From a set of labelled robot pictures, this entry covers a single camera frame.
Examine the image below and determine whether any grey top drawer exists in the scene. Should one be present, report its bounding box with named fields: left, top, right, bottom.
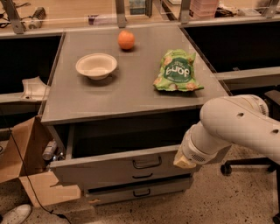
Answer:
left=50, top=122, right=202, bottom=191

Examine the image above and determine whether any grey drawer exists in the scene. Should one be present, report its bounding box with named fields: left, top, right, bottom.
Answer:
left=87, top=173, right=193, bottom=193
left=50, top=122, right=202, bottom=191
left=85, top=174, right=193, bottom=206

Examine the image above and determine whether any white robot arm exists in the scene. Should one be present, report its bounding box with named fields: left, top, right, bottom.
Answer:
left=173, top=94, right=280, bottom=169

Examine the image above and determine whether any grey bottom drawer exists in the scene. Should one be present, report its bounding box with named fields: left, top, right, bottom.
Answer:
left=85, top=174, right=193, bottom=206

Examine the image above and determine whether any grey drawer cabinet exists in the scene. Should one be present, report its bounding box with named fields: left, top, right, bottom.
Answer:
left=38, top=24, right=235, bottom=205

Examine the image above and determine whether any grey middle drawer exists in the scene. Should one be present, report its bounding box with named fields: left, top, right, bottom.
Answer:
left=87, top=173, right=193, bottom=193

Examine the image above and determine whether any green snack chip bag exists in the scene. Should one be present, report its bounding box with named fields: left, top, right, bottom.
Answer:
left=153, top=49, right=204, bottom=92

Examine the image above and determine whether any black office chair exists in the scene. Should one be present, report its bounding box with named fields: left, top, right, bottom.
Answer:
left=220, top=90, right=280, bottom=224

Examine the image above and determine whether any white paper bowl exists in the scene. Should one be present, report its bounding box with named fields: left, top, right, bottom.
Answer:
left=75, top=53, right=117, bottom=81

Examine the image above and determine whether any silver can in box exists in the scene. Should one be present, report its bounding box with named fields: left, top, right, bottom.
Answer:
left=42, top=140, right=57, bottom=161

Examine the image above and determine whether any orange fruit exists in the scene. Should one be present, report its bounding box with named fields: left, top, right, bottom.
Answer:
left=117, top=31, right=135, bottom=50

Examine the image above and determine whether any pink plastic container stack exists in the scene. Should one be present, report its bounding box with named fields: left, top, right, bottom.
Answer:
left=190, top=0, right=219, bottom=19

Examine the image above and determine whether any brown cardboard box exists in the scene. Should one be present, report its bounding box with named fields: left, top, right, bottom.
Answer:
left=0, top=117, right=81, bottom=207

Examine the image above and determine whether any white sneaker shoe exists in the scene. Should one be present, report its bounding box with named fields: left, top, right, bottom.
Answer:
left=1, top=204, right=32, bottom=224

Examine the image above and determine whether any silver black handheld tool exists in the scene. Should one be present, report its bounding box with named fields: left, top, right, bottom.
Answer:
left=28, top=7, right=46, bottom=29

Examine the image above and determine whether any black top drawer handle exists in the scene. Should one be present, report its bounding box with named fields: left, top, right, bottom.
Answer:
left=132, top=156, right=162, bottom=170

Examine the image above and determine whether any white curved bracket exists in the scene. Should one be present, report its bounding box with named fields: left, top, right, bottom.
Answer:
left=21, top=77, right=50, bottom=102

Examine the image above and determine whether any black floor cable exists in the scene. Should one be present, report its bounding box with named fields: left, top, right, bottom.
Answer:
left=8, top=127, right=73, bottom=224

